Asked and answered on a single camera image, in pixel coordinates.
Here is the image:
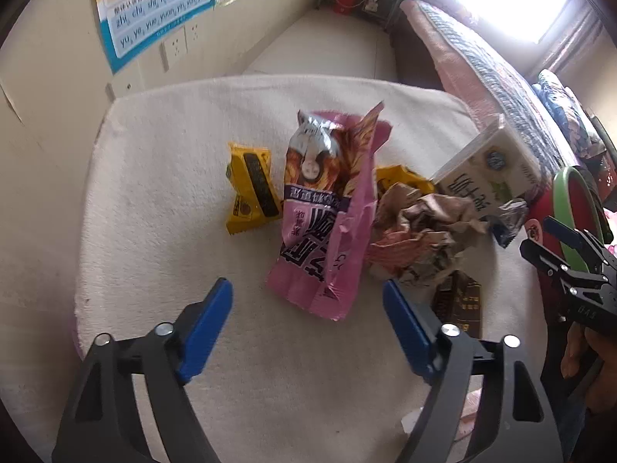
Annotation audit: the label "red bucket with green rim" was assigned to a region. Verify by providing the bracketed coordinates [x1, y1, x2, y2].
[525, 166, 614, 387]

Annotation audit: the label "person's right hand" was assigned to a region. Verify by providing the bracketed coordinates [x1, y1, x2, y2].
[560, 325, 617, 412]

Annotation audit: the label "blue letter chart poster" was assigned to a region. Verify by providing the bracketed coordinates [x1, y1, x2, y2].
[91, 0, 216, 76]

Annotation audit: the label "bed with patterned quilt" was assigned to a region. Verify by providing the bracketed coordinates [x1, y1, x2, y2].
[399, 0, 605, 194]

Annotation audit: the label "pink floral curtain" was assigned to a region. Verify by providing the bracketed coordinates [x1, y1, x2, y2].
[535, 0, 604, 85]

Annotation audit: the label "white milk carton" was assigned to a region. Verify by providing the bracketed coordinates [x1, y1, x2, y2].
[430, 115, 544, 226]

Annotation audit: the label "person's dark pants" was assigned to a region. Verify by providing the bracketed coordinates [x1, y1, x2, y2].
[565, 388, 617, 463]

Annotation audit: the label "blue printed pillow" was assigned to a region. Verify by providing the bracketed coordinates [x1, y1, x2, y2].
[531, 69, 605, 156]

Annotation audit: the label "yellow snack packet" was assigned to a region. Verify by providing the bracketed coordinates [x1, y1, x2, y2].
[226, 142, 283, 235]
[375, 165, 435, 199]

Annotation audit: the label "brown cigarette pack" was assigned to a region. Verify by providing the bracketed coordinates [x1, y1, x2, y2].
[430, 270, 484, 339]

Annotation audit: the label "white wall plate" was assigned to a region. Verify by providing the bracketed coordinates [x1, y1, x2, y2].
[105, 79, 134, 103]

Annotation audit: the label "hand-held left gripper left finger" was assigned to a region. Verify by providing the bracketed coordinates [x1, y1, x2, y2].
[51, 277, 234, 463]

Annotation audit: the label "red white paper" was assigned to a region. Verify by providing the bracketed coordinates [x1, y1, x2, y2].
[400, 381, 486, 444]

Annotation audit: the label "crumpled brown printed paper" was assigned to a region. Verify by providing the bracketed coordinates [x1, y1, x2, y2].
[365, 182, 489, 286]

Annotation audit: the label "dark blue silver wrapper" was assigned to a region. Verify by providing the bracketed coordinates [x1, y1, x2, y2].
[488, 199, 529, 250]

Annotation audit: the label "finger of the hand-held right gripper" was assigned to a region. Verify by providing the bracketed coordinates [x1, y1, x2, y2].
[543, 215, 604, 272]
[519, 238, 604, 284]

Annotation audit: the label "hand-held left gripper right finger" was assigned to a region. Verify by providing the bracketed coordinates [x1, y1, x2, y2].
[382, 280, 565, 463]

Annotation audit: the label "pink snack wrapper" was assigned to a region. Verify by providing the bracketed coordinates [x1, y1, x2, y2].
[266, 101, 392, 322]

